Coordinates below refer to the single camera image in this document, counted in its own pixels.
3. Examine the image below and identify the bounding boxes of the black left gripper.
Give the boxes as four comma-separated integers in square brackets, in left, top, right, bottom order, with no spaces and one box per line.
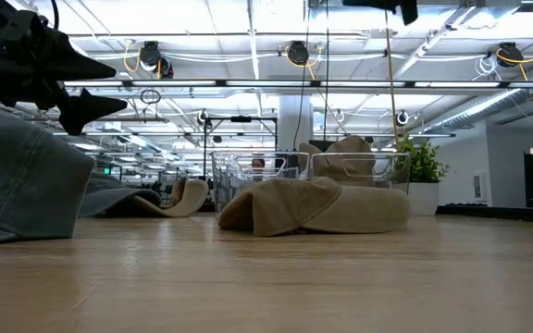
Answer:
[0,0,129,136]

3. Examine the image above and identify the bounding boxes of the blue-grey cotton cap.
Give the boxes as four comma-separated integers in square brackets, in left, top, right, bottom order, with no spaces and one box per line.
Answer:
[0,105,95,249]
[79,171,162,218]

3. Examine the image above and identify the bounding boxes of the beige cotton cap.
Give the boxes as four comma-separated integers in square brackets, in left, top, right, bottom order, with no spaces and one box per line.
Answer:
[217,177,412,238]
[131,178,210,218]
[297,134,378,189]

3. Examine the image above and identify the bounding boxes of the green plant in white pot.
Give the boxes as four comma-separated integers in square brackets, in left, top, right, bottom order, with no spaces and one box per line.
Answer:
[394,133,451,217]

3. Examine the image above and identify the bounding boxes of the white pillar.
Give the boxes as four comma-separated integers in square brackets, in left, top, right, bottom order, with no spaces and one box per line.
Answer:
[278,94,314,153]

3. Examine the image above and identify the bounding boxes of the clear plastic bin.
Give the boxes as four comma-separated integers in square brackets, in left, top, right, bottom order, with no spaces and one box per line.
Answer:
[309,151,411,196]
[210,150,312,216]

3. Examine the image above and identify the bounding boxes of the long ceiling light bar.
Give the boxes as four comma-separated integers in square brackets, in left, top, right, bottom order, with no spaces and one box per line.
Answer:
[62,79,533,89]

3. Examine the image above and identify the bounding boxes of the black coiled cable loop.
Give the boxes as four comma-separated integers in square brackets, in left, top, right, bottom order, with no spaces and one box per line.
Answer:
[140,88,162,105]

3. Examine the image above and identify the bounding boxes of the black ceiling cable reel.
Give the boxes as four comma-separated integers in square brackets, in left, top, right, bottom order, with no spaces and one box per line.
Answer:
[286,40,311,67]
[159,55,175,80]
[497,41,525,68]
[139,40,162,70]

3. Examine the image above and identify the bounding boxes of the black hanging cable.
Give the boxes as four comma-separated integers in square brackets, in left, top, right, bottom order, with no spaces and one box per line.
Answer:
[323,0,330,142]
[292,0,312,152]

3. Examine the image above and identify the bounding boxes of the silver ventilation duct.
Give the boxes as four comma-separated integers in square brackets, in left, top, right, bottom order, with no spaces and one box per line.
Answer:
[426,86,533,133]

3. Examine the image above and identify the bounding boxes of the black metal frame stand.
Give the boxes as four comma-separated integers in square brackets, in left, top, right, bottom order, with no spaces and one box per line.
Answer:
[203,115,279,179]

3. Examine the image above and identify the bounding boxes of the black table edge rail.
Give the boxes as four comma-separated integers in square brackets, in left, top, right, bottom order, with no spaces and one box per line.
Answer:
[435,203,533,224]

